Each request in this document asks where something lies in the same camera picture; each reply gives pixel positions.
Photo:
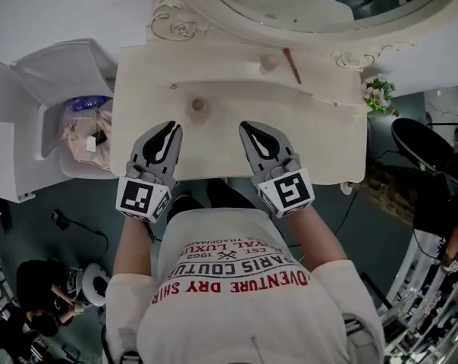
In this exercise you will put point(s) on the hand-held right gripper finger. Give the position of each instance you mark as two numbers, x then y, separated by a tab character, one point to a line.
268	139
248	148

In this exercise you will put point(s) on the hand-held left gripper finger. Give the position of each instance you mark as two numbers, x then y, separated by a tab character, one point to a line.
147	142
173	154

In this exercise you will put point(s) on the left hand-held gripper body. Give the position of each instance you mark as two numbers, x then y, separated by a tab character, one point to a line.
140	197

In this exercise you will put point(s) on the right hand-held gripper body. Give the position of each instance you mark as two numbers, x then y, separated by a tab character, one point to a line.
286	192

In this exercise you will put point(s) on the person's left forearm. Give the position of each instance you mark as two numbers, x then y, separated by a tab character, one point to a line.
132	245

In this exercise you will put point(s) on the person's right forearm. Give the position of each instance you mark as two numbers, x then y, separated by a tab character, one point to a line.
312	237

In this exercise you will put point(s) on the cream dressing table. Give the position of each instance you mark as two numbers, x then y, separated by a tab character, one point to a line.
282	127

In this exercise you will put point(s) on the person's black trousers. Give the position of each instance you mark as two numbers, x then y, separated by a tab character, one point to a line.
214	195

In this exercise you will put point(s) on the pink fabric bag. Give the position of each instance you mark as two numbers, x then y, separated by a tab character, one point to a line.
88	139

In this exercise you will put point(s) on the cream drawer knob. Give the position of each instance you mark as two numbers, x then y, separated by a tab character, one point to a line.
346	189

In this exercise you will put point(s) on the blue plastic bag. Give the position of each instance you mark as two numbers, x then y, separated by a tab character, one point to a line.
86	102

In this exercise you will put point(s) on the red comb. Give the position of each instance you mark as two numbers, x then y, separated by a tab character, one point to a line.
292	66

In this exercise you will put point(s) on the white round stool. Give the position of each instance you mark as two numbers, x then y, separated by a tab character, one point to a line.
94	284

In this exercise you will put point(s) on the white printed t-shirt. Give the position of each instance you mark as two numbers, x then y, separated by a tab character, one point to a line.
244	298

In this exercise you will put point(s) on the pink and white flower bunch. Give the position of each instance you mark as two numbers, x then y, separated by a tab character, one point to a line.
378	94

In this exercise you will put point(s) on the white armchair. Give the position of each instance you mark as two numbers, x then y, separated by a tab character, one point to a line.
51	70

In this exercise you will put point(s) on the white side cabinet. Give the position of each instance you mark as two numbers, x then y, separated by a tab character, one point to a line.
9	135

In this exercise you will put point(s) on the white display shelf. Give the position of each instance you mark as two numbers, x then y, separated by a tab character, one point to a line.
430	309

